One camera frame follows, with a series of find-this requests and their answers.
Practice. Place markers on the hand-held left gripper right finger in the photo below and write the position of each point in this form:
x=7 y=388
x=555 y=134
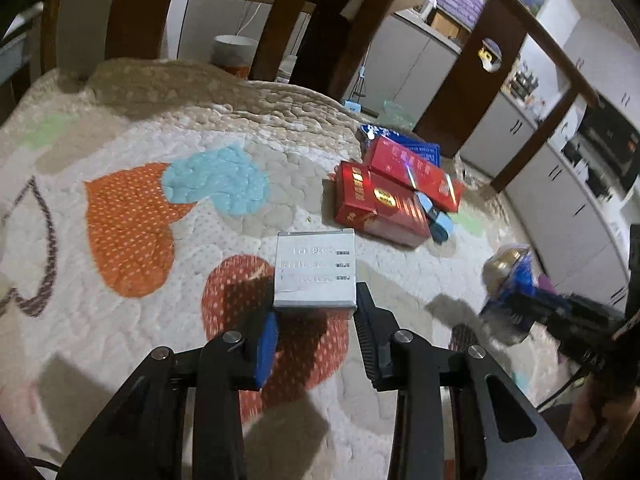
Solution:
x=372 y=345

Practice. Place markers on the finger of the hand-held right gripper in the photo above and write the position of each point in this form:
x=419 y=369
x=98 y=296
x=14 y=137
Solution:
x=555 y=315

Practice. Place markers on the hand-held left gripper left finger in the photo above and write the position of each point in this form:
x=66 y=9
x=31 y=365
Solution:
x=265 y=345

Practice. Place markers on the blue snack pouch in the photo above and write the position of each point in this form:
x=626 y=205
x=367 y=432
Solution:
x=510 y=280

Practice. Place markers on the silver grey carton box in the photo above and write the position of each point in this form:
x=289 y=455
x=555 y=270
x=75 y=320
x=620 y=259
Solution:
x=315 y=270

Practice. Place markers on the long red box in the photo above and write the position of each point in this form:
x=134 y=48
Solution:
x=415 y=170

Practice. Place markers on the blue box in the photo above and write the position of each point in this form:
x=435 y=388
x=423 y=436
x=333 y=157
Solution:
x=425 y=152

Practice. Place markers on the person's right hand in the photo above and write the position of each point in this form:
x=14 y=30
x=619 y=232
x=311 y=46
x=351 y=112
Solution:
x=592 y=415

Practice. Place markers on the grey kitchen base cabinets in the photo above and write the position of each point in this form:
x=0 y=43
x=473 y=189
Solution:
x=550 y=200

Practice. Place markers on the red box with gold emblem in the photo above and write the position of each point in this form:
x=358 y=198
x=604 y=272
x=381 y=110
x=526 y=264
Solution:
x=375 y=210

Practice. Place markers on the small blue wrapper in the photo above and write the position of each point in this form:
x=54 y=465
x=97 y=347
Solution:
x=437 y=222

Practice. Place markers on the dish rack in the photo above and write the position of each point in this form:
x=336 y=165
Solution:
x=522 y=82

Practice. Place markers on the quilted heart pattern blanket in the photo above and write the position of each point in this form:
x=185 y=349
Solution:
x=150 y=135

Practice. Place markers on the flat mop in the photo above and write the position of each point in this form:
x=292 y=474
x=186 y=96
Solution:
x=361 y=87

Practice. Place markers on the white bucket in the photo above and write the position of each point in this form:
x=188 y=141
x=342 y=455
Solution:
x=234 y=55

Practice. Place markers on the wooden bench backrest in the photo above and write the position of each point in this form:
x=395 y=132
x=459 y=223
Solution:
x=320 y=35

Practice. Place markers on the grey wall cabinets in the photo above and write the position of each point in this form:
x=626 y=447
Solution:
x=605 y=45

